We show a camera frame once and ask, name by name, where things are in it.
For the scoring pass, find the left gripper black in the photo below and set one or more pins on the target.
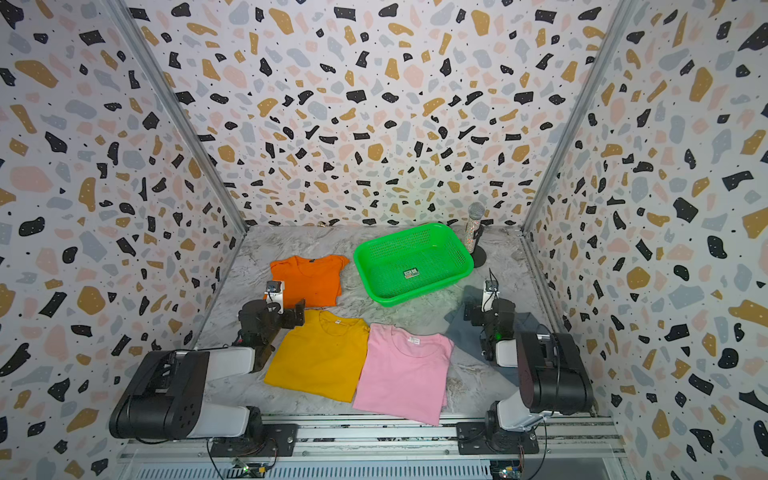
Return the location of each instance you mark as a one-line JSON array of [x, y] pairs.
[[291, 315]]

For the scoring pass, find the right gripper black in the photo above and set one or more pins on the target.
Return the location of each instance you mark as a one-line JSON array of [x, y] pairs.
[[492, 316]]

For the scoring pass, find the blue-grey t-shirt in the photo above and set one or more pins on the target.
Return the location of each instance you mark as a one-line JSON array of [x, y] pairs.
[[462, 342]]

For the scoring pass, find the orange t-shirt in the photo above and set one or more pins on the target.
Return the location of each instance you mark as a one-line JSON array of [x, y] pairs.
[[316, 281]]

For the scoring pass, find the yellow t-shirt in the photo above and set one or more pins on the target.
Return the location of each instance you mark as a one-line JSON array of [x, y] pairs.
[[325, 356]]

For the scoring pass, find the pink t-shirt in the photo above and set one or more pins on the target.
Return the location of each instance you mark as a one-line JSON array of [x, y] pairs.
[[404, 375]]

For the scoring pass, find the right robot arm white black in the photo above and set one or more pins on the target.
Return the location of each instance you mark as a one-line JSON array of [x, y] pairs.
[[551, 380]]

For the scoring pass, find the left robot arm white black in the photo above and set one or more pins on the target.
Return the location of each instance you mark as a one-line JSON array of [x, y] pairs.
[[165, 400]]

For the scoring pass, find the green plastic basket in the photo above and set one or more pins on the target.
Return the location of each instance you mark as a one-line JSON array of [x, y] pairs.
[[407, 264]]

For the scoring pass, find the right circuit board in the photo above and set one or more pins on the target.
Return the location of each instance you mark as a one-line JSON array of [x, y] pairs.
[[506, 470]]

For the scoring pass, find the circuit board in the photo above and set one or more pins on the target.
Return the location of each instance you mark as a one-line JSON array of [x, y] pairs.
[[251, 470], [506, 470]]

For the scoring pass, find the left circuit board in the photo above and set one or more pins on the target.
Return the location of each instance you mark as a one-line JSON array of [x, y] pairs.
[[251, 470]]

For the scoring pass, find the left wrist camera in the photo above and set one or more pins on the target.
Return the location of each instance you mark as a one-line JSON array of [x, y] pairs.
[[274, 292]]

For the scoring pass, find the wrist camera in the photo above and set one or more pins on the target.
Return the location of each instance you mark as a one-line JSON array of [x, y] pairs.
[[274, 292], [490, 292]]

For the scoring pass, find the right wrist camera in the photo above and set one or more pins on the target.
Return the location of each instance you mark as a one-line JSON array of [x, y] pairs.
[[490, 292]]

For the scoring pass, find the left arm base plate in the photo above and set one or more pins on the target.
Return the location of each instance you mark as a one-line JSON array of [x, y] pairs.
[[268, 440]]

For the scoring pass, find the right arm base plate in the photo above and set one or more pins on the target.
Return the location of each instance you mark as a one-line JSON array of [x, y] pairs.
[[477, 438]]

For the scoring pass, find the aluminium mounting rail frame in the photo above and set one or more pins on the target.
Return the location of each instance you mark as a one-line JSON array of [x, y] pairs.
[[379, 447]]

